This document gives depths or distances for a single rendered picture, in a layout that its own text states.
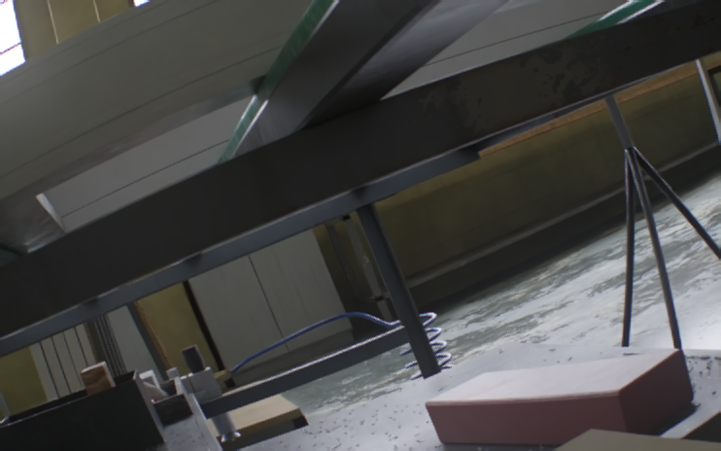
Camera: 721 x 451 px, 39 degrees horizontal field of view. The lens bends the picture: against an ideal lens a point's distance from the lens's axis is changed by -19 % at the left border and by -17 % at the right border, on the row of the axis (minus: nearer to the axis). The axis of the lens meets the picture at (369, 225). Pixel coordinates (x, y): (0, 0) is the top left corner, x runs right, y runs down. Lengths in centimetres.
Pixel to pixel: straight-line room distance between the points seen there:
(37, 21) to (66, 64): 849
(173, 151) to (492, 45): 30
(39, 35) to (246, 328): 302
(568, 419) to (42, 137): 37
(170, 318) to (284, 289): 86
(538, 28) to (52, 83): 62
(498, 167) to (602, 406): 851
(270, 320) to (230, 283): 37
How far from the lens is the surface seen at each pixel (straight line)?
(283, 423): 509
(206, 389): 229
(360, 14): 37
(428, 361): 232
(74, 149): 60
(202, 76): 60
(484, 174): 913
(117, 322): 825
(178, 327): 833
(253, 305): 827
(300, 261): 832
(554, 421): 75
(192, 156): 100
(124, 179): 102
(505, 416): 81
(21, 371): 884
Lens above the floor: 78
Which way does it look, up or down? 1 degrees down
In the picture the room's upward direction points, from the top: 22 degrees counter-clockwise
